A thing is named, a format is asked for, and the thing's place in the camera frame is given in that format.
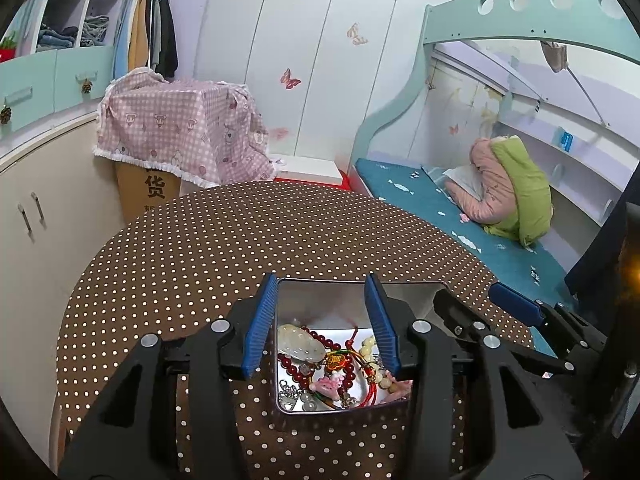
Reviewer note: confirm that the pink bunny charm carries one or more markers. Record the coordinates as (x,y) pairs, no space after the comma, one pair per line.
(327,385)

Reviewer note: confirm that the cream butterfly sticker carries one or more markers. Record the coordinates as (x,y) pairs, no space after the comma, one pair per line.
(357,34)

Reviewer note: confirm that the teal drawer unit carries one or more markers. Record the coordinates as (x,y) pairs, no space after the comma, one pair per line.
(50,80)

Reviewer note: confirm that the dark hanging garment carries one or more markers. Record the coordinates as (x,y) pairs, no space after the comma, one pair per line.
(600,250)

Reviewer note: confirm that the pink butterfly sticker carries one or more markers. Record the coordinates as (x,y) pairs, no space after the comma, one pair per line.
(290,79)

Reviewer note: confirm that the light blue hanging garment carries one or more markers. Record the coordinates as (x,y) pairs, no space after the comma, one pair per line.
(122,35)

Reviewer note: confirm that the black hanging garment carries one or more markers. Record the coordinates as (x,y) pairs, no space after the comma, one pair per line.
(167,35)

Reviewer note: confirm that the pink padded jacket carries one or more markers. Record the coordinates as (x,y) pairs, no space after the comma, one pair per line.
(487,185)

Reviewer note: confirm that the pink and green folded quilt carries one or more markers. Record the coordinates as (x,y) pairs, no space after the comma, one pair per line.
(530,195)

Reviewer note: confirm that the silver metal tin box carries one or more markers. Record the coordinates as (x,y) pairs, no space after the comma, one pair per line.
(325,300)

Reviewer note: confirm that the white wall shelves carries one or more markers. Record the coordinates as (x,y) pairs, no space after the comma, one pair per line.
(580,175)

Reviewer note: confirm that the grey hanging cloth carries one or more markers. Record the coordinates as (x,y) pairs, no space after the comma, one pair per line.
(554,57)

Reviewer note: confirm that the teal bed mattress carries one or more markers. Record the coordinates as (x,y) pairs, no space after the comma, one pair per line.
(425,210)

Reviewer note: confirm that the white flat box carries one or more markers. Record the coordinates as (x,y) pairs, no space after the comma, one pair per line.
(305,167)

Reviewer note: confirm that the yellow hanging garment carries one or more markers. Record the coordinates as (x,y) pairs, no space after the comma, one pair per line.
(140,35)

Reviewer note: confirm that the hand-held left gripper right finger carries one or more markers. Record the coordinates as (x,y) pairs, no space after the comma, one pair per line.
(382,330)

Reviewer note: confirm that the brown polka dot tablecloth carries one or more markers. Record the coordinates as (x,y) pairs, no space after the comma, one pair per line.
(225,250)

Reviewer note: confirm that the red cloth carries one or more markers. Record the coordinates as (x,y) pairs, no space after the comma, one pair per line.
(345,180)

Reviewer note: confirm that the cream cabinet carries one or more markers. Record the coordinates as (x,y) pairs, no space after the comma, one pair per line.
(55,240)

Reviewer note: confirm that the grey hanging garment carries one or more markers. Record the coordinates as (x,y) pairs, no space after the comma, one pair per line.
(154,30)

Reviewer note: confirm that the small blue box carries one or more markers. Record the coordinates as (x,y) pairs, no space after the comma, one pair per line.
(567,141)

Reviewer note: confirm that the pink checked cloth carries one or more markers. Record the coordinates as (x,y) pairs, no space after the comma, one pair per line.
(180,125)

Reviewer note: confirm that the teal bunk bed frame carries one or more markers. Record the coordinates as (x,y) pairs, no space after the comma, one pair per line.
(395,105)

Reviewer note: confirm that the white jade pendant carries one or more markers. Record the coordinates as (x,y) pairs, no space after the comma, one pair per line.
(300,342)

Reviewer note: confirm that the white wardrobe doors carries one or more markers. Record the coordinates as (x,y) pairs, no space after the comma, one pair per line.
(300,20)

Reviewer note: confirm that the brown cardboard box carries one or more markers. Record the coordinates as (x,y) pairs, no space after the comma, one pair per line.
(147,190)

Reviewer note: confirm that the clear bead charm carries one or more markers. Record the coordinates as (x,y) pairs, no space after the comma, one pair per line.
(307,401)

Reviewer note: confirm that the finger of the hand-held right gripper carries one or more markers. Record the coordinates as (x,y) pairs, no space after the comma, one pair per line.
(460,315)
(517,302)

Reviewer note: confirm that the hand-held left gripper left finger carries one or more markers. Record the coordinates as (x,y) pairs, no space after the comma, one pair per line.
(260,330)

